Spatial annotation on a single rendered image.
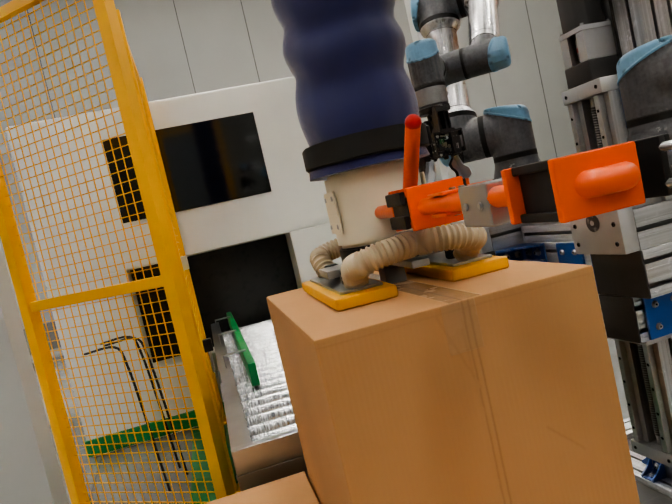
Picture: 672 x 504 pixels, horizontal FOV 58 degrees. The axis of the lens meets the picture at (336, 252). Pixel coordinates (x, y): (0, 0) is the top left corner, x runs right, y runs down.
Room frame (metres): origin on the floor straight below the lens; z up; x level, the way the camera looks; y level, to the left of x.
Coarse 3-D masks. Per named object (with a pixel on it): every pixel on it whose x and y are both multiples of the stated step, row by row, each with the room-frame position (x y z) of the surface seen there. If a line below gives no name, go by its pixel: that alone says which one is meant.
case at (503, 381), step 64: (320, 320) 0.87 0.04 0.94; (384, 320) 0.76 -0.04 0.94; (448, 320) 0.78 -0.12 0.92; (512, 320) 0.79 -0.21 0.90; (576, 320) 0.81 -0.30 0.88; (320, 384) 0.77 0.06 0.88; (384, 384) 0.75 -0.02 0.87; (448, 384) 0.77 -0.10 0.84; (512, 384) 0.79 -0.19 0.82; (576, 384) 0.81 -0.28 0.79; (320, 448) 0.95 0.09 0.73; (384, 448) 0.75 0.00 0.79; (448, 448) 0.77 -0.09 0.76; (512, 448) 0.79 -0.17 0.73; (576, 448) 0.80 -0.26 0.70
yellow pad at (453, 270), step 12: (444, 252) 1.15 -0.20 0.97; (432, 264) 1.06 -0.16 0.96; (444, 264) 1.00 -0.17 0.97; (456, 264) 0.97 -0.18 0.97; (468, 264) 0.96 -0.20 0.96; (480, 264) 0.95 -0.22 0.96; (492, 264) 0.95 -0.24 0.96; (504, 264) 0.96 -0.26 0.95; (432, 276) 1.03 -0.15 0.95; (444, 276) 0.97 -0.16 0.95; (456, 276) 0.94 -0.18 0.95; (468, 276) 0.94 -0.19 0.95
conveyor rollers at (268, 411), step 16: (224, 336) 3.35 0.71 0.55; (256, 336) 3.12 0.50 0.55; (272, 336) 3.04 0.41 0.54; (256, 352) 2.75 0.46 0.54; (272, 352) 2.68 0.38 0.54; (240, 368) 2.47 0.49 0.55; (272, 368) 2.33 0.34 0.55; (240, 384) 2.21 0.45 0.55; (272, 384) 2.13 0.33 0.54; (256, 400) 1.95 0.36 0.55; (272, 400) 1.95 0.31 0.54; (288, 400) 1.88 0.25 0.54; (256, 416) 1.78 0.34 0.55; (272, 416) 1.77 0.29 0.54; (288, 416) 1.71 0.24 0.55; (256, 432) 1.67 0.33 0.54; (272, 432) 1.60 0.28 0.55
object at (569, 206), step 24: (624, 144) 0.47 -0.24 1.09; (528, 168) 0.50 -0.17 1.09; (552, 168) 0.46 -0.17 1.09; (576, 168) 0.46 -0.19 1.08; (528, 192) 0.52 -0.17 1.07; (552, 192) 0.49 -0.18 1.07; (576, 192) 0.46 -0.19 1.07; (624, 192) 0.47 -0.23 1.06; (528, 216) 0.52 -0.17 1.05; (552, 216) 0.48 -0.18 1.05; (576, 216) 0.46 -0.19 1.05
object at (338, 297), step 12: (336, 264) 1.14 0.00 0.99; (312, 288) 1.11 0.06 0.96; (324, 288) 1.06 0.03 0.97; (336, 288) 0.98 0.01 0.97; (360, 288) 0.94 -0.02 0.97; (372, 288) 0.93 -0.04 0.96; (384, 288) 0.92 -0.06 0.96; (396, 288) 0.92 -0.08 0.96; (324, 300) 1.00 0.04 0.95; (336, 300) 0.90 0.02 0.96; (348, 300) 0.91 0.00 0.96; (360, 300) 0.91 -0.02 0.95; (372, 300) 0.91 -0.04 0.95
